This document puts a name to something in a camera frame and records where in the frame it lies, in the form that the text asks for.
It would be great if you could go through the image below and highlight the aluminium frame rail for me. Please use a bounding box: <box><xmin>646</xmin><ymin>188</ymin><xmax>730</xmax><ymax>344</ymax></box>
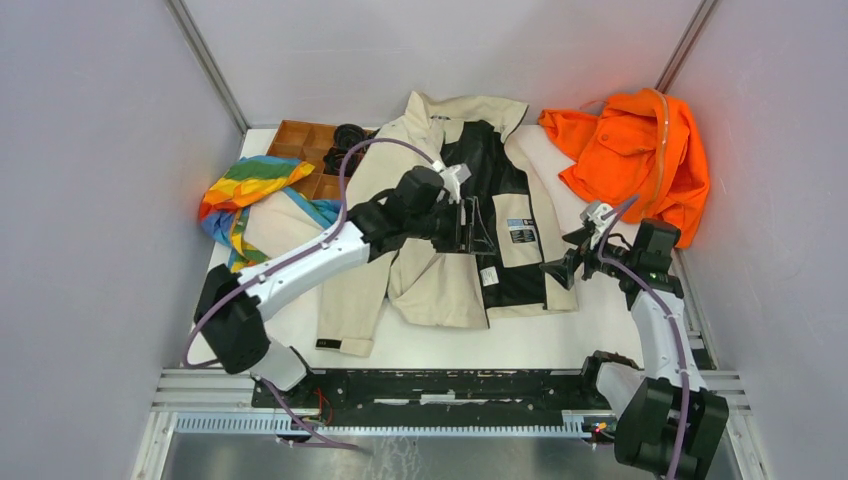
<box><xmin>150</xmin><ymin>368</ymin><xmax>753</xmax><ymax>440</ymax></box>

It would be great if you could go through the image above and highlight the orange jacket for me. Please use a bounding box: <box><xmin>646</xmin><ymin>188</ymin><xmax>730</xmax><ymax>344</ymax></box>
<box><xmin>538</xmin><ymin>88</ymin><xmax>710</xmax><ymax>249</ymax></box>

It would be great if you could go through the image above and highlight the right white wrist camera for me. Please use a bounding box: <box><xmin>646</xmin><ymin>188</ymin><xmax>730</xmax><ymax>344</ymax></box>
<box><xmin>580</xmin><ymin>200</ymin><xmax>615</xmax><ymax>249</ymax></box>

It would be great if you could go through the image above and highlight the purple cable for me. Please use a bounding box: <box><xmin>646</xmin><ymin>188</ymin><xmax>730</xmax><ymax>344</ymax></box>
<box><xmin>182</xmin><ymin>137</ymin><xmax>445</xmax><ymax>452</ymax></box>
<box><xmin>592</xmin><ymin>195</ymin><xmax>692</xmax><ymax>480</ymax></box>

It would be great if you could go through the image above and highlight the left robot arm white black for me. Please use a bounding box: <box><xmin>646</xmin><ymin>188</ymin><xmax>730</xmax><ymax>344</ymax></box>
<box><xmin>190</xmin><ymin>165</ymin><xmax>498</xmax><ymax>407</ymax></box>

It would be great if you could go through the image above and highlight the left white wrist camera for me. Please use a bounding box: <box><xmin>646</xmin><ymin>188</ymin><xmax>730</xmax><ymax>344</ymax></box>
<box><xmin>431</xmin><ymin>161</ymin><xmax>471</xmax><ymax>204</ymax></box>

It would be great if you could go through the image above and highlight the black rolled sock far left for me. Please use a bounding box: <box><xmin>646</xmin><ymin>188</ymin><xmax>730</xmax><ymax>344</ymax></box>
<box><xmin>333</xmin><ymin>123</ymin><xmax>370</xmax><ymax>151</ymax></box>

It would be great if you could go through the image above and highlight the rainbow striped garment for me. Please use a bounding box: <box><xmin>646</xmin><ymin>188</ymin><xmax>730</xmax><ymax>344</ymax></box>
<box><xmin>197</xmin><ymin>155</ymin><xmax>341</xmax><ymax>272</ymax></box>

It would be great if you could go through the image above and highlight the black rolled sock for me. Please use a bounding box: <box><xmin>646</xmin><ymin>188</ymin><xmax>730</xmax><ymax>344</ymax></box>
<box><xmin>323</xmin><ymin>147</ymin><xmax>362</xmax><ymax>177</ymax></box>
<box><xmin>333</xmin><ymin>123</ymin><xmax>370</xmax><ymax>151</ymax></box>

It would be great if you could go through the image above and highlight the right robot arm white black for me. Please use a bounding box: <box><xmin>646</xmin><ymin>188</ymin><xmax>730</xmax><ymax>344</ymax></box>
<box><xmin>542</xmin><ymin>218</ymin><xmax>729</xmax><ymax>479</ymax></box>

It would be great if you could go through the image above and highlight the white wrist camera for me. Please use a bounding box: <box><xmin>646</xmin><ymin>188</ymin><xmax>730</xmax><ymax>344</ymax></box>
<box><xmin>431</xmin><ymin>161</ymin><xmax>471</xmax><ymax>204</ymax></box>
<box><xmin>580</xmin><ymin>200</ymin><xmax>615</xmax><ymax>249</ymax></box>

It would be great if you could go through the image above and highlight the beige zip jacket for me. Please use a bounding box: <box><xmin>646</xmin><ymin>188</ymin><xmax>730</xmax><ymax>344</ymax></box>
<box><xmin>315</xmin><ymin>92</ymin><xmax>578</xmax><ymax>357</ymax></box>

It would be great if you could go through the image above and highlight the brown wooden compartment tray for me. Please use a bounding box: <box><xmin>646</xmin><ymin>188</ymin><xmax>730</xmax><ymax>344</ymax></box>
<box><xmin>267</xmin><ymin>120</ymin><xmax>341</xmax><ymax>200</ymax></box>

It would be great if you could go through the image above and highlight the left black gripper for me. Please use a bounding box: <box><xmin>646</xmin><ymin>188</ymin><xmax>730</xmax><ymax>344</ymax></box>
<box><xmin>406</xmin><ymin>196</ymin><xmax>495</xmax><ymax>254</ymax></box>

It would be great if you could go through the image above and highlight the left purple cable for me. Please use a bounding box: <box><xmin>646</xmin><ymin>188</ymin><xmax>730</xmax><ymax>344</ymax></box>
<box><xmin>182</xmin><ymin>137</ymin><xmax>445</xmax><ymax>452</ymax></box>

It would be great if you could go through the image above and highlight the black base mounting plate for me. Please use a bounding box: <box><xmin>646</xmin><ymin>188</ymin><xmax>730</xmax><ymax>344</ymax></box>
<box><xmin>281</xmin><ymin>369</ymin><xmax>609</xmax><ymax>427</ymax></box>

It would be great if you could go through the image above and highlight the black rolled sock middle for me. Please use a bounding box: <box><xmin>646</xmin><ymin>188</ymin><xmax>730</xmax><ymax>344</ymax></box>
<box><xmin>323</xmin><ymin>147</ymin><xmax>362</xmax><ymax>177</ymax></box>

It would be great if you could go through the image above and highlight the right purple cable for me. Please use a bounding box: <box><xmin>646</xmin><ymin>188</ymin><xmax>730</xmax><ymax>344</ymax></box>
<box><xmin>592</xmin><ymin>195</ymin><xmax>692</xmax><ymax>480</ymax></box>

